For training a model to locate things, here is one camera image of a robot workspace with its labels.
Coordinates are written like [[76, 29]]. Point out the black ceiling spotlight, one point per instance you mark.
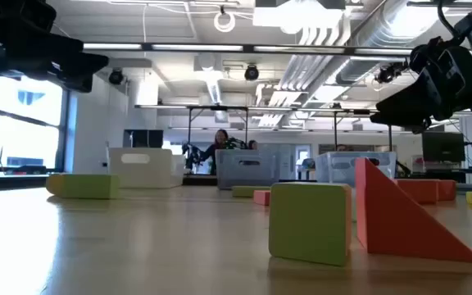
[[251, 73], [116, 77]]

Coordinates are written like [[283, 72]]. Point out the black background robot arm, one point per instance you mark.
[[193, 155]]

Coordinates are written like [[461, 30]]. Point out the silver ventilation duct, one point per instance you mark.
[[367, 37]]

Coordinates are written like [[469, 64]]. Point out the black ceiling camera device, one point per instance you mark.
[[387, 73]]

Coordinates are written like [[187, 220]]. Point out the black cabinet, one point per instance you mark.
[[143, 138]]

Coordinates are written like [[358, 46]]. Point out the black metal frame rig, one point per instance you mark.
[[219, 108], [359, 111]]

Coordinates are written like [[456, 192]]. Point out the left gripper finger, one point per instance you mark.
[[76, 82], [84, 63]]

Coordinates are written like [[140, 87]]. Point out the green cube block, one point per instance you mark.
[[307, 223]]

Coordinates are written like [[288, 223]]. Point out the clear plastic bin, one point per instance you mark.
[[334, 168]]

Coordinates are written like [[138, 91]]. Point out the large window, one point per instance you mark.
[[27, 135]]

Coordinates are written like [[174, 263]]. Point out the green rectangular block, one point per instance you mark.
[[84, 186], [246, 191]]

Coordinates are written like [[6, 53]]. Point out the person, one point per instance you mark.
[[341, 148], [252, 144], [219, 141]]

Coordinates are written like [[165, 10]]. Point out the red triangular block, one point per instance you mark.
[[387, 229]]

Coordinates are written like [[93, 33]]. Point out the black aluminium table frame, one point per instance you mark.
[[14, 182]]

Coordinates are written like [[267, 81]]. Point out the long ceiling light bar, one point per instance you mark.
[[199, 47]]

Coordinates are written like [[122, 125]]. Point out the black computer monitor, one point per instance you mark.
[[443, 146]]

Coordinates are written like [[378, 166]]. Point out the grey translucent plastic bin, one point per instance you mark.
[[236, 176]]

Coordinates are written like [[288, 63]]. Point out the white plastic bin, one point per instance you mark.
[[146, 174]]

